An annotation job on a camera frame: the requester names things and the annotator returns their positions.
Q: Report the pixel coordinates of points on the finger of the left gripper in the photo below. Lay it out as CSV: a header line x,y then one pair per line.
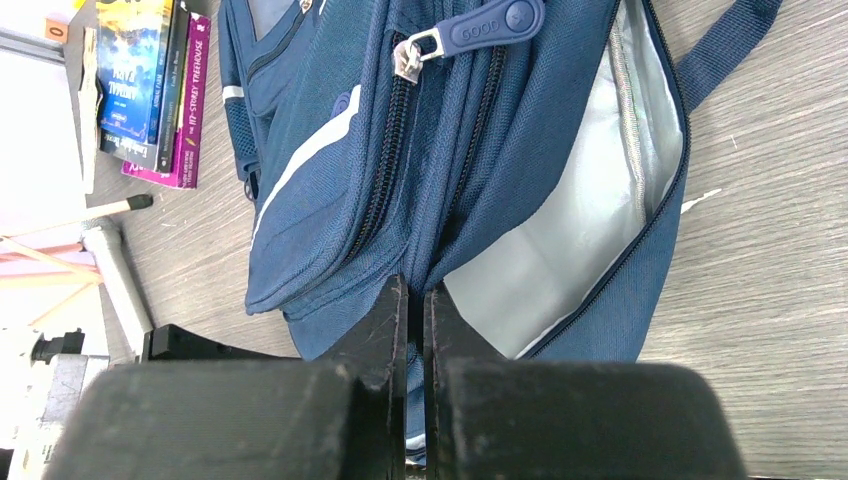
x,y
174,343

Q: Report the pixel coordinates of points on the blue Animal Farm book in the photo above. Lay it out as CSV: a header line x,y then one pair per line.
x,y
132,42

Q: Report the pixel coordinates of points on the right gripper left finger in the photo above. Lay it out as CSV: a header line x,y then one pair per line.
x,y
374,353

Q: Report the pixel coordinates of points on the pink perforated music stand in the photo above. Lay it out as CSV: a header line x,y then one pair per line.
x,y
64,272

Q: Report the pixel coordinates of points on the purple spine book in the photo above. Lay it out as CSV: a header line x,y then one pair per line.
x,y
186,156

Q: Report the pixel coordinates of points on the navy blue student backpack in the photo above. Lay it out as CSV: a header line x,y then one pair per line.
x,y
529,156

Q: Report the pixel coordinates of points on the silver metal cylinder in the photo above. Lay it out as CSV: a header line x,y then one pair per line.
x,y
105,244

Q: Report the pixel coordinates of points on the Wuthering Heights book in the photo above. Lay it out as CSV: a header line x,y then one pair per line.
x,y
158,155

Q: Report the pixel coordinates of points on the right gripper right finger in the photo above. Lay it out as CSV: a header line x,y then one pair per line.
x,y
447,339

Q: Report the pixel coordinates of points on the small wooden cube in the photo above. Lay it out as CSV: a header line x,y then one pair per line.
x,y
56,31

